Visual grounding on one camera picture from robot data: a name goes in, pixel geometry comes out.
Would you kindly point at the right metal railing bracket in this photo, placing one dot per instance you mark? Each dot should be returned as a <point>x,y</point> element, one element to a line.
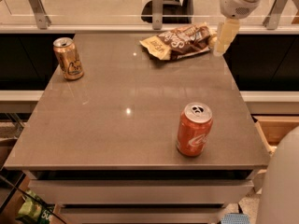
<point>271,21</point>

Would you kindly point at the orange soda can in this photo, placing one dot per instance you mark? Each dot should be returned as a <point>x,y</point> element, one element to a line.
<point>194,126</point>

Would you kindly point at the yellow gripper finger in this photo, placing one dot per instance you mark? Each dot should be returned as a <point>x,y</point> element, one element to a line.
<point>226,33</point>

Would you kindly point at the cardboard box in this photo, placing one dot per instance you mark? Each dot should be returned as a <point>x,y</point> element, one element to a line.
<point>273,129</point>

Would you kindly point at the gold soda can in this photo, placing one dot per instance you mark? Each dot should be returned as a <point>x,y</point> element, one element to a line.
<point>67,55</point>

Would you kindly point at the middle metal railing bracket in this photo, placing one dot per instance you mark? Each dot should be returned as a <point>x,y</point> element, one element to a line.
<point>157,14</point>

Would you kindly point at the left metal railing bracket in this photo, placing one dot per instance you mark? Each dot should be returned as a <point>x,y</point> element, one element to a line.
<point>41,16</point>

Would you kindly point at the green snack bag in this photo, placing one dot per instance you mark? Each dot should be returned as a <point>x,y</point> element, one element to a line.
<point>32,211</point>

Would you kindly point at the blue basket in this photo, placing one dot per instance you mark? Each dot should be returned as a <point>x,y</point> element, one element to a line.
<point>235,219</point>

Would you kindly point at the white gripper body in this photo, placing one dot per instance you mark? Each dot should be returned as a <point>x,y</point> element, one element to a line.
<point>233,4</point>

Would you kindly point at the metal railing bracket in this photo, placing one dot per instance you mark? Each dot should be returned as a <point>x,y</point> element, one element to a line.
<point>271,21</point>
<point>157,14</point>
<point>41,16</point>

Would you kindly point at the black office chair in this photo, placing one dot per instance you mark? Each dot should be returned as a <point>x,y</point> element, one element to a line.
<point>177,11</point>

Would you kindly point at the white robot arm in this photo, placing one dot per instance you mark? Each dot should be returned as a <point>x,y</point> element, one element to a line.
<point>279,203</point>

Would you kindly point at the brown chip bag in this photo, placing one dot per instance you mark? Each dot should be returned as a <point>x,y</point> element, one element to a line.
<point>178,43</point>

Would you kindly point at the grey drawer cabinet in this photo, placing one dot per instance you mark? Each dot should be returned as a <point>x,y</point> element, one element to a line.
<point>142,201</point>

